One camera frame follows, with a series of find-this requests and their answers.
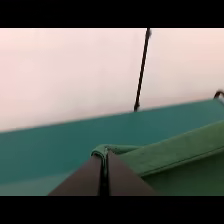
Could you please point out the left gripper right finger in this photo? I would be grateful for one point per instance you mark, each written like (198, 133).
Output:
(125, 181)

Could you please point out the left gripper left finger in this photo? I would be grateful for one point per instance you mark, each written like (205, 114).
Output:
(83, 180)

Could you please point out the green garment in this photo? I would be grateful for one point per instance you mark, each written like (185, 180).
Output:
(180, 156)

